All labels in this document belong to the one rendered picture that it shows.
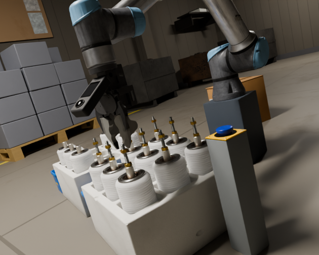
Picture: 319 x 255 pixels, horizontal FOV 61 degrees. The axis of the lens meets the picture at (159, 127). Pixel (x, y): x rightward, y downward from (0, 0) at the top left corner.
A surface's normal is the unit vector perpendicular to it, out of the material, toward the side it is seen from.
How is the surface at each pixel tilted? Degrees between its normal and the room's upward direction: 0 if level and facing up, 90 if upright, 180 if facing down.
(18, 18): 90
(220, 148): 90
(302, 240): 0
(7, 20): 90
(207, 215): 90
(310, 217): 0
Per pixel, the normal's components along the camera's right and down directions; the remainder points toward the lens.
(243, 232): -0.82, 0.32
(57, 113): 0.76, -0.07
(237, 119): -0.65, 0.32
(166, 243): 0.52, 0.04
